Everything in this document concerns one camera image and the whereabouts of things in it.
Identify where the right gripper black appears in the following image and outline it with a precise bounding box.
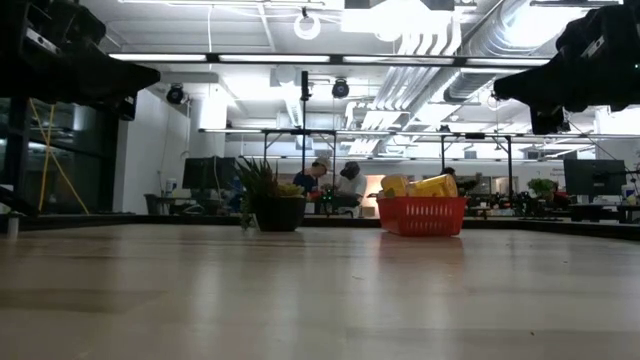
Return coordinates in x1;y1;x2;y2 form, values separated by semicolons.
492;28;640;114

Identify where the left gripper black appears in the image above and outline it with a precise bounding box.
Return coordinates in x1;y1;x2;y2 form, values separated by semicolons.
0;23;162;105

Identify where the wide orange pill bottle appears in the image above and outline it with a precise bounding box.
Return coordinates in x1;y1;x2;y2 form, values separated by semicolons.
407;173;459;198

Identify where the orange pill bottle white cap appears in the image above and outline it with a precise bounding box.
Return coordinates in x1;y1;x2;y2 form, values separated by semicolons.
380;173;410;199

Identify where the red plastic basket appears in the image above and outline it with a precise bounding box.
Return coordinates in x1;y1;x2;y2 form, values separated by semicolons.
375;195;470;238

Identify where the long ceiling light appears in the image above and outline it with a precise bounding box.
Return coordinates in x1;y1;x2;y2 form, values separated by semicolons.
342;54;454;65
464;57;551;67
218;53;331;64
108;52;208;63

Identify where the green background plant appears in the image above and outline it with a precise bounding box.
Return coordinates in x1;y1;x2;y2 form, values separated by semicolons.
527;177;556;211

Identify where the black computer monitor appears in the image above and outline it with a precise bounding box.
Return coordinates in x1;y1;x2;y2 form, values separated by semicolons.
181;156;237;201
563;159;627;197

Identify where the small white cylinder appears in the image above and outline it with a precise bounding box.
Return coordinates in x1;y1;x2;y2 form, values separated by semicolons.
5;211;21;240

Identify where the black tripod stand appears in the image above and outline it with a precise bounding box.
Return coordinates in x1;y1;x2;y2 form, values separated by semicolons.
299;69;311;174

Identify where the succulent plant in black pot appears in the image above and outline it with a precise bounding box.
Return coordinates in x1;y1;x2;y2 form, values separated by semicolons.
234;155;308;233

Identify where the yellow hanging cord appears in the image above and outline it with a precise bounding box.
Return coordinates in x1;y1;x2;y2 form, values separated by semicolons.
28;98;90;216

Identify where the black background workstation frame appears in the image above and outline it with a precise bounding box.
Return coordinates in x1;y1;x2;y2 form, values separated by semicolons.
261;127;515;201

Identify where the white cable coil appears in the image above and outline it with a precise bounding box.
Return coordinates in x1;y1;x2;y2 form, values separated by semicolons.
293;12;322;41

